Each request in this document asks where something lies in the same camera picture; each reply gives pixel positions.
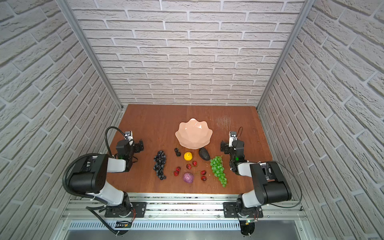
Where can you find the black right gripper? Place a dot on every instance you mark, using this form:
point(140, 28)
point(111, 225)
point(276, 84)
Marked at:
point(226, 147)

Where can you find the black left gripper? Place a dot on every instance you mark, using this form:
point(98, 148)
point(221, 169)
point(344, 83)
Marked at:
point(137, 146)

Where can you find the green grape bunch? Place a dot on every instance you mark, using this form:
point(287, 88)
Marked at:
point(217, 168)

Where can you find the black fake avocado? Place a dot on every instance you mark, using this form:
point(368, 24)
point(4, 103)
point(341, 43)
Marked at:
point(203, 153)

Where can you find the dark purple grape bunch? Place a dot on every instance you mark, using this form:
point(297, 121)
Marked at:
point(160, 161)

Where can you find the yellow fake lemon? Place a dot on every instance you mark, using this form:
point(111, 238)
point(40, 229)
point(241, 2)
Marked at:
point(188, 156)

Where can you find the purple fake fig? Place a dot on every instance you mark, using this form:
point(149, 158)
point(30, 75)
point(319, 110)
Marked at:
point(188, 177)

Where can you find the red cherry pair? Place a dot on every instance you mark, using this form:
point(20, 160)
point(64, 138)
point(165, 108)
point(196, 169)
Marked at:
point(177, 171)
point(191, 165)
point(203, 175)

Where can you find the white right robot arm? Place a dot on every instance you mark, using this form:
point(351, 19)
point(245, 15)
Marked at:
point(269, 183)

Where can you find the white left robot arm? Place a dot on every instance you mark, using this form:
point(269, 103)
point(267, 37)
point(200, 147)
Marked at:
point(86, 177)

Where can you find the pink scalloped fruit bowl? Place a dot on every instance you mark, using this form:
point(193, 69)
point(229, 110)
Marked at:
point(194, 134)

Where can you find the black cherry pair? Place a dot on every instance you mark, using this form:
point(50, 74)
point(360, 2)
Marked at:
point(178, 153)

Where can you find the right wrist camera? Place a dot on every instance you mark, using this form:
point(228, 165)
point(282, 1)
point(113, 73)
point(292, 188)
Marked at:
point(232, 138)

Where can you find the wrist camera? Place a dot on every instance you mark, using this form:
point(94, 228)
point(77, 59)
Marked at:
point(128, 135)
point(232, 138)

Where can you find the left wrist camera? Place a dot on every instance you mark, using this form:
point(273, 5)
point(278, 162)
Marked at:
point(128, 135)

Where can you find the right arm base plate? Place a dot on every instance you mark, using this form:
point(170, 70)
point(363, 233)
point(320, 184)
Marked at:
point(234, 210)

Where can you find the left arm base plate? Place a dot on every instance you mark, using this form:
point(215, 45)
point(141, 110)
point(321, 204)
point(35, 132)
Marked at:
point(122, 211)

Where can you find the aluminium mounting rail frame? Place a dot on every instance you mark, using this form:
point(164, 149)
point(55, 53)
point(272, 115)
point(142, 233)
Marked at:
point(189, 212)

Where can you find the left aluminium corner post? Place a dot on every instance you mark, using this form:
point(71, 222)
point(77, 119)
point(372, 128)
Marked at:
point(83, 40)

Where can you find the aluminium corner post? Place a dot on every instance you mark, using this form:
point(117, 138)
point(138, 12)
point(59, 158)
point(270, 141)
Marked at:
point(83, 40)
point(306, 8)

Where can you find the right aluminium corner post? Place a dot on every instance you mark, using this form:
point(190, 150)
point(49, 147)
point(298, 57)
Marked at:
point(306, 8)

